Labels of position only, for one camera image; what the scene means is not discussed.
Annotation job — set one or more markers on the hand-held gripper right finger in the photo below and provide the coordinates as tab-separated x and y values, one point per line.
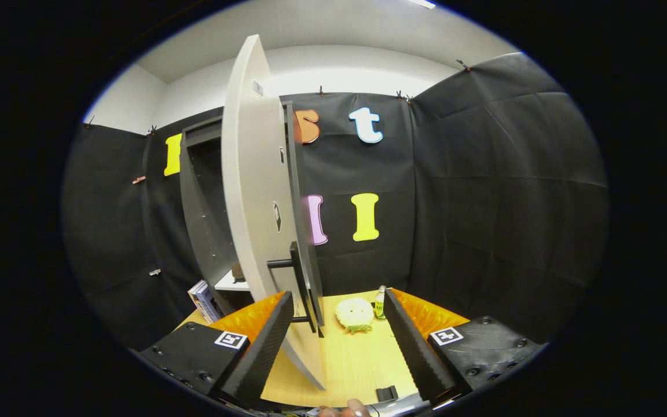
417	347

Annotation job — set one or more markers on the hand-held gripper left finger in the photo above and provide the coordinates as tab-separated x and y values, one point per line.
261	353

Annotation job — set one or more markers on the brown fluffy shoe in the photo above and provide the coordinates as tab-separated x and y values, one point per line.
238	271

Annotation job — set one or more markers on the grey shoe cabinet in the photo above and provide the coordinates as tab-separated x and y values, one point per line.
200	202

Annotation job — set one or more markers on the beige shoe cabinet door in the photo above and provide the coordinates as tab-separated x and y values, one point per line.
252	185

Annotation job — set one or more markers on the small black block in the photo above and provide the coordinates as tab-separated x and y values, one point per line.
387	393

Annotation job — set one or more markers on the green drink bottle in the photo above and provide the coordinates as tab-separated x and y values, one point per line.
380	304

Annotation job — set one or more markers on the round yellow plush toy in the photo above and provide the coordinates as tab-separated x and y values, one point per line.
355	314

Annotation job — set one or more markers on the blue book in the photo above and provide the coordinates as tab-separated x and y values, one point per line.
211	301

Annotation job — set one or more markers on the white book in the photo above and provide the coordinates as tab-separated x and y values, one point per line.
194	301

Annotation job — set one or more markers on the black backdrop cloth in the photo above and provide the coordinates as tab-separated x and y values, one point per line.
484	202

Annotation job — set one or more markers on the red clip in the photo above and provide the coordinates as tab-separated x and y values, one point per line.
138	180

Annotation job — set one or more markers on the ceiling light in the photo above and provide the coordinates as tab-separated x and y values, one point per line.
421	3

